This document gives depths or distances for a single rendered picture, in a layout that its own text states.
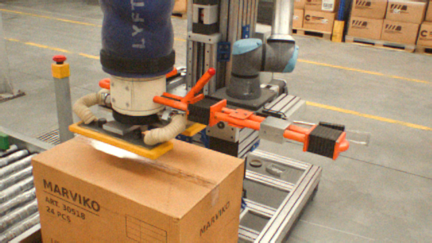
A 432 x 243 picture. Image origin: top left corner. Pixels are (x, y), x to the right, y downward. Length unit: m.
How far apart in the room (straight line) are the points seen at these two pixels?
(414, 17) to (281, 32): 6.52
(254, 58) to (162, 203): 0.75
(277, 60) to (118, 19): 0.74
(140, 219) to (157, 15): 0.58
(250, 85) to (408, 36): 6.62
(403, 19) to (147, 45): 7.20
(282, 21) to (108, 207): 0.97
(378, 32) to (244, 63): 6.66
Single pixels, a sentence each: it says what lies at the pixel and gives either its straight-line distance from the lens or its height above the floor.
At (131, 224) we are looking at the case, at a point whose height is 0.85.
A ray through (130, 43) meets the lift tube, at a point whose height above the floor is 1.36.
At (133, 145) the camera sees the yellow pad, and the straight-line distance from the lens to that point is 1.25.
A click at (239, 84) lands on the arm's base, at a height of 1.10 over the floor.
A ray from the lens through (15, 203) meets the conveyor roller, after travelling 2.06.
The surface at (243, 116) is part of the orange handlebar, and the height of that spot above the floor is 1.20.
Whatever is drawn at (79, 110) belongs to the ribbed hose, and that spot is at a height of 1.12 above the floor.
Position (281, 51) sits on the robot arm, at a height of 1.24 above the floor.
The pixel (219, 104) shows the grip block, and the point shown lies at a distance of 1.19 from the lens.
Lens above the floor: 1.63
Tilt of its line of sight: 23 degrees down
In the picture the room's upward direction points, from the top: 3 degrees clockwise
